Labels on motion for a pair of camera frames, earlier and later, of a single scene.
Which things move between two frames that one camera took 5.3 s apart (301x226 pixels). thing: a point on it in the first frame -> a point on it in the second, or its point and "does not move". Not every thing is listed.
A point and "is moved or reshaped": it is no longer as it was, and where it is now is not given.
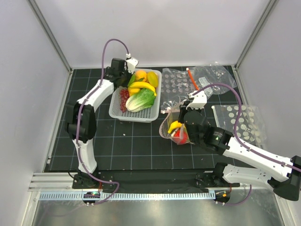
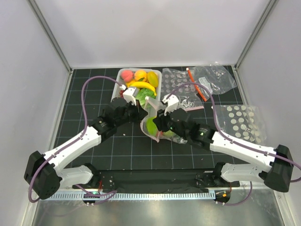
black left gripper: [129, 74] -> [138, 110]
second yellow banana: [144, 85] does not move
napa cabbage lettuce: [144, 99] does not move
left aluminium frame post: [49, 32] does not move
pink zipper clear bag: [171, 128] is moved or reshaped
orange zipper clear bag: [201, 76] does not move
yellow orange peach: [140, 74] does not move
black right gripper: [183, 110] -> [160, 120]
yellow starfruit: [153, 78] does not move
